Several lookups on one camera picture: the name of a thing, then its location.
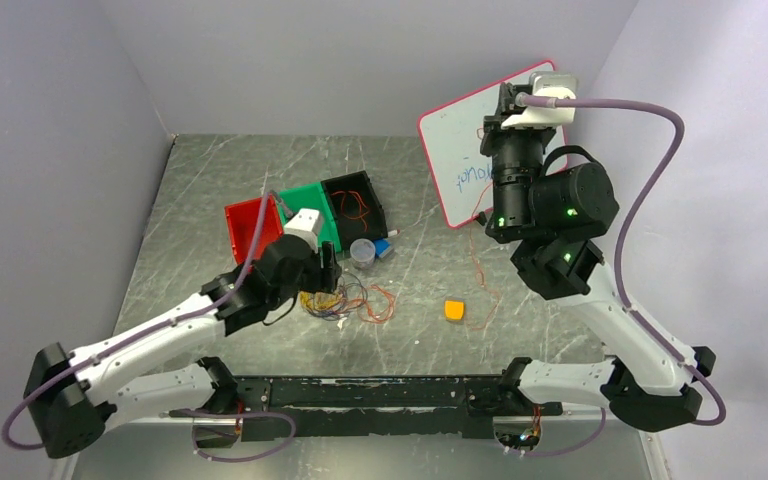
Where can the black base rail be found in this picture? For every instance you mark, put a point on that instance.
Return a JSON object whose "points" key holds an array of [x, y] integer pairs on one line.
{"points": [[468, 405]]}

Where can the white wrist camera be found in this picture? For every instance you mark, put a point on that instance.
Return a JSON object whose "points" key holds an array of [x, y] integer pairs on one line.
{"points": [[548, 89], [307, 225]]}

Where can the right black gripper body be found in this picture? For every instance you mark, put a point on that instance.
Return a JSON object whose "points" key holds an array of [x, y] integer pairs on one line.
{"points": [[509, 142]]}

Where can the orange yellow block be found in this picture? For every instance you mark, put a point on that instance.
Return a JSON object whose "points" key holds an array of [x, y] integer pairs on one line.
{"points": [[454, 310]]}

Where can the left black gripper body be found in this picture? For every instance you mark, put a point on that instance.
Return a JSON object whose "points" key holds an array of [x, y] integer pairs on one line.
{"points": [[317, 277]]}

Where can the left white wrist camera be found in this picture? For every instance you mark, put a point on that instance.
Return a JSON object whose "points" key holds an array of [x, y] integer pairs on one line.
{"points": [[307, 225]]}

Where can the aluminium frame rail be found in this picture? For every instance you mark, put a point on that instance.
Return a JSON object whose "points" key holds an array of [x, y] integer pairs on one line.
{"points": [[169, 418]]}

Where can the blue eraser block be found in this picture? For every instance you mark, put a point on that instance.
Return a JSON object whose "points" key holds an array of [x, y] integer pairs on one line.
{"points": [[382, 248]]}

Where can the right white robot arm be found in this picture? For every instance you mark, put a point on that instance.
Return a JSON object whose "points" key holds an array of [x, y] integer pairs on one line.
{"points": [[553, 203]]}

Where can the clear round container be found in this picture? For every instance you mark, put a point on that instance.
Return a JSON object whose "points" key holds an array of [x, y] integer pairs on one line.
{"points": [[362, 253]]}

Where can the white board with red frame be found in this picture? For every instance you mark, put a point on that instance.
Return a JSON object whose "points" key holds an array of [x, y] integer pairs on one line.
{"points": [[451, 134]]}

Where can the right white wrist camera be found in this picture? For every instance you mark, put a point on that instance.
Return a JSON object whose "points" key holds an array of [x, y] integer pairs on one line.
{"points": [[548, 89]]}

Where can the red plastic bin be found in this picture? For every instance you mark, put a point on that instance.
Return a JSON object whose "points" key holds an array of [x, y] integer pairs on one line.
{"points": [[241, 219]]}

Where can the black plastic bin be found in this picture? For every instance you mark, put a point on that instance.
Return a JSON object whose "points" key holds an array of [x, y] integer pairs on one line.
{"points": [[356, 208]]}

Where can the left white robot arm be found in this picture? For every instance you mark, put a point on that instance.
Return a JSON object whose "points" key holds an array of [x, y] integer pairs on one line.
{"points": [[74, 397]]}

